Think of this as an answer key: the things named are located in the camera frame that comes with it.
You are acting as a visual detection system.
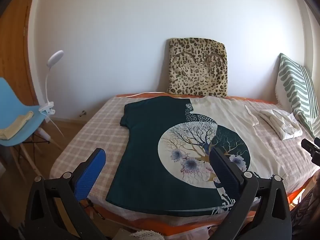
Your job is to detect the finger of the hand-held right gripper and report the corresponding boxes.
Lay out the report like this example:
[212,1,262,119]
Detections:
[301,137,320,167]

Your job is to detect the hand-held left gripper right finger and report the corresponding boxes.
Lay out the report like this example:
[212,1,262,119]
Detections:
[209,147,292,240]

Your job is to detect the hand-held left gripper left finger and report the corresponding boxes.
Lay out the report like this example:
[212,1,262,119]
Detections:
[24,148,107,240]

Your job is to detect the dark green tree print t-shirt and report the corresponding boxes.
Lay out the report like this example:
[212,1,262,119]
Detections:
[105,95,259,218]

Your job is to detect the folded white clothes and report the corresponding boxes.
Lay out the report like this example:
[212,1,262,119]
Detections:
[259,109,303,140]

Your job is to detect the dark wicker basket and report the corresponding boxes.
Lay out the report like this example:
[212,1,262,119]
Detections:
[290,170,320,240]

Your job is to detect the green striped white pillow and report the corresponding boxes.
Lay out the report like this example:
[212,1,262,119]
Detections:
[275,53,320,138]

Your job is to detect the cream folded cloth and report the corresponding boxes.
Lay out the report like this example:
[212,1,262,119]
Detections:
[0,110,34,140]

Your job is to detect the blue plastic chair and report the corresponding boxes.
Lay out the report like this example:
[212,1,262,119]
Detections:
[0,77,63,180]

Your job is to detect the leopard print cushion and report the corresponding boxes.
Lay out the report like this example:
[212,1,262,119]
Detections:
[167,37,228,98]

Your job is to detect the white clip-on lamp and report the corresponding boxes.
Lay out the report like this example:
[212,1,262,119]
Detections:
[38,50,64,115]

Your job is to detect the wooden door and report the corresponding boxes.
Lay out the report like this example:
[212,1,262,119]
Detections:
[0,0,39,105]

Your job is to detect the white lamp cable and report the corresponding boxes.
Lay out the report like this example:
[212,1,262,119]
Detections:
[45,113,64,138]

